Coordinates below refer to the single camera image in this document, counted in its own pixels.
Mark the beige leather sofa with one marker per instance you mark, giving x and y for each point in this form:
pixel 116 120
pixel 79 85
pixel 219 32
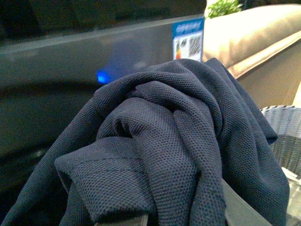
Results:
pixel 261 48

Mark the woven laundry basket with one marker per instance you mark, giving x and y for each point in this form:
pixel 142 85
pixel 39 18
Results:
pixel 286 122

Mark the blue energy label sticker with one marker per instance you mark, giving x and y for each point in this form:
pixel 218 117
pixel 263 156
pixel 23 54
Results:
pixel 187 39

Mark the grey front-load washing machine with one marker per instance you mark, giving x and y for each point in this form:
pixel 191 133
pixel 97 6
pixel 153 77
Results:
pixel 55 53

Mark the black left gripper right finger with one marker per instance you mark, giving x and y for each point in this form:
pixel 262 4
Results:
pixel 238 212

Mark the green potted plant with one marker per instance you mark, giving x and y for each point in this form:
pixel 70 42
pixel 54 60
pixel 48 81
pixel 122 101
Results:
pixel 222 8

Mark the dark navy mesh garment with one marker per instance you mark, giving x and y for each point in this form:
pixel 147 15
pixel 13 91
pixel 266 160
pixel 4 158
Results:
pixel 160 143

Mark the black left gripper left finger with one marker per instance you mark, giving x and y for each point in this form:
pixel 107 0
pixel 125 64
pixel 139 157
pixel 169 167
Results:
pixel 135 221

